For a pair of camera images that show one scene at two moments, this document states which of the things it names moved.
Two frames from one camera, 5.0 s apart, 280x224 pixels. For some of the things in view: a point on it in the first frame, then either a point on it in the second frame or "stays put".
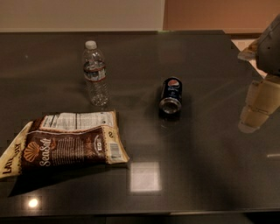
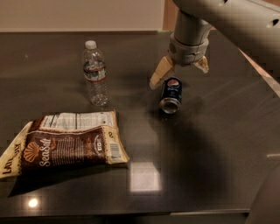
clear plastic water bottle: x=95 y=74 stays put
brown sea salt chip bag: x=63 y=139 stays put
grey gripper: x=269 y=57 to x=188 y=52
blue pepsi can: x=171 y=101 stays put
